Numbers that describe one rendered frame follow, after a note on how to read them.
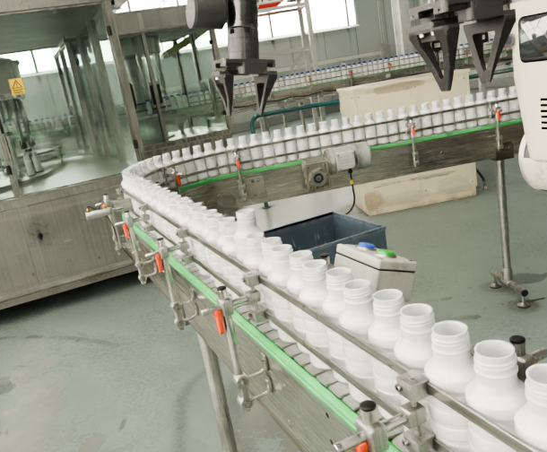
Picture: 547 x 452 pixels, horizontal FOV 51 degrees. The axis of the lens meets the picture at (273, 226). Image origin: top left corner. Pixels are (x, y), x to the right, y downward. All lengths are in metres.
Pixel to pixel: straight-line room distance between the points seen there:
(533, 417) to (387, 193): 4.97
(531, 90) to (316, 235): 0.99
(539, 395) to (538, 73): 0.79
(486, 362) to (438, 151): 2.57
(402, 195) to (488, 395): 4.98
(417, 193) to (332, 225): 3.59
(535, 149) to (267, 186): 1.85
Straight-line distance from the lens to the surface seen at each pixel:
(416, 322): 0.66
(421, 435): 0.67
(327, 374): 0.89
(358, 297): 0.75
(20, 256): 4.51
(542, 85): 1.22
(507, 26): 0.75
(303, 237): 1.96
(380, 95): 5.35
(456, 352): 0.62
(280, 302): 0.96
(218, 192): 2.87
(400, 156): 3.04
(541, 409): 0.55
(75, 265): 4.55
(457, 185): 5.71
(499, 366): 0.57
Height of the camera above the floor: 1.45
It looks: 15 degrees down
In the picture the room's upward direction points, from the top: 10 degrees counter-clockwise
